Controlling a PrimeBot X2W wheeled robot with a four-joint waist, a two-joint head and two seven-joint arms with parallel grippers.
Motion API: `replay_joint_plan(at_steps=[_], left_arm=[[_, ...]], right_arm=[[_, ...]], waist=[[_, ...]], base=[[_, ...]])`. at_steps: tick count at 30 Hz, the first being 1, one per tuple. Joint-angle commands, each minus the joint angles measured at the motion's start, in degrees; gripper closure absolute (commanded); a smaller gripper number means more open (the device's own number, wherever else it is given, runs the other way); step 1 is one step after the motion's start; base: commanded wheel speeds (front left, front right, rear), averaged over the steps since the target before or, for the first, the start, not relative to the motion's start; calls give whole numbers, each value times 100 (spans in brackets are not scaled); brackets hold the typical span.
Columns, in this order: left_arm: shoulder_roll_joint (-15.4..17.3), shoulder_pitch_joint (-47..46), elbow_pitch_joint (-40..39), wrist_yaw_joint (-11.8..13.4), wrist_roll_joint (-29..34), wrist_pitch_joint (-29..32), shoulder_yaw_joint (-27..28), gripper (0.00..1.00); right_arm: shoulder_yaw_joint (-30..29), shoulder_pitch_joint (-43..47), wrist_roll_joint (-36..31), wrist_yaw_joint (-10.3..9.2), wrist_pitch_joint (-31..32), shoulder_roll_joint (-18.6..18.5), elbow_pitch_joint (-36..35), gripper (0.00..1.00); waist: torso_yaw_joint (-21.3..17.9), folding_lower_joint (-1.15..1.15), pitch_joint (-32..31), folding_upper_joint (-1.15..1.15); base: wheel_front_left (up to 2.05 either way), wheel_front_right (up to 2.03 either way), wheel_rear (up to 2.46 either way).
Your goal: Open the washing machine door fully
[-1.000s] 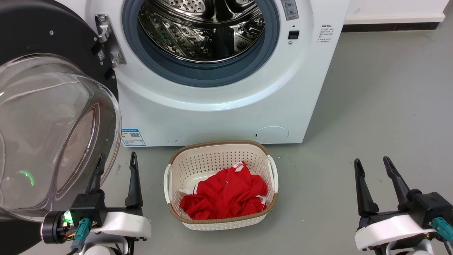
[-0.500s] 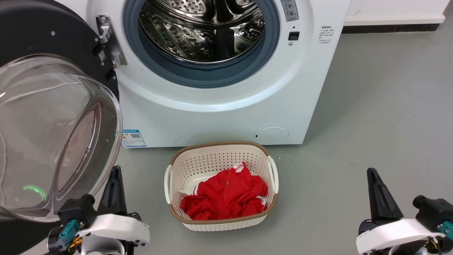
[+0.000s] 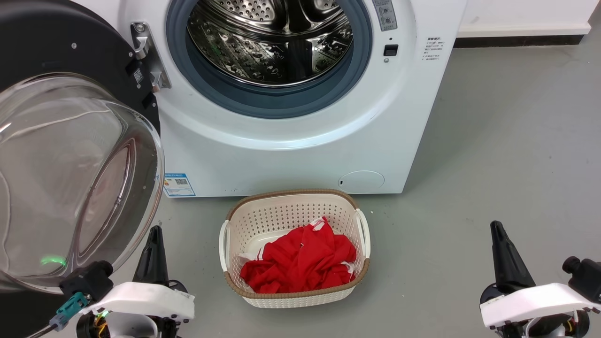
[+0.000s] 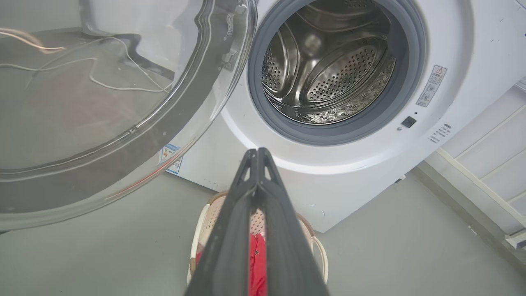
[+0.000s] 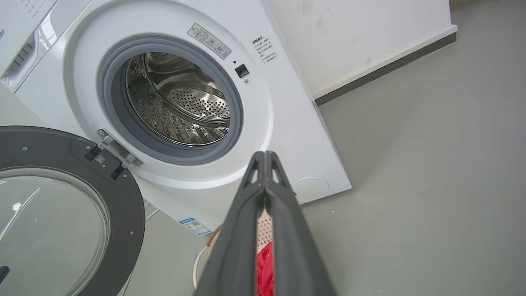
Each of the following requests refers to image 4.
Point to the cream plastic laundry basket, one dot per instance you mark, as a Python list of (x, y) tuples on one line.
[(211, 222)]

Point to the red garment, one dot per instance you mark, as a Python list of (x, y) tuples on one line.
[(258, 267)]

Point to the black baseboard strip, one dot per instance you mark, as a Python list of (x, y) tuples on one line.
[(156, 65)]

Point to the perforated steel washer drum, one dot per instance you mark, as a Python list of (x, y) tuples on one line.
[(337, 74)]

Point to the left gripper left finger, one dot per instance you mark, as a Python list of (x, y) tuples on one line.
[(230, 230)]

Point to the dark grey square plate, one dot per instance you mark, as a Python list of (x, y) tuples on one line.
[(409, 122)]

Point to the blue energy label sticker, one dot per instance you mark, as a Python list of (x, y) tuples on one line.
[(169, 154)]

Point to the white front-load washing machine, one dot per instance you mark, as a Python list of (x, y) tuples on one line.
[(370, 172)]

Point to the black round washer door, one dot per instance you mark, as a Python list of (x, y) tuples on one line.
[(82, 123)]

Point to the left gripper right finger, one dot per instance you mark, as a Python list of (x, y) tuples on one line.
[(287, 238)]

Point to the grey warning sticker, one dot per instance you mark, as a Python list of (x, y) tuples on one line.
[(431, 86)]

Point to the white wall skirting panel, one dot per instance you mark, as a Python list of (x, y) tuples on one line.
[(485, 164)]

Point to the round white filter cover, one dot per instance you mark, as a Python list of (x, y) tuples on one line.
[(314, 213)]

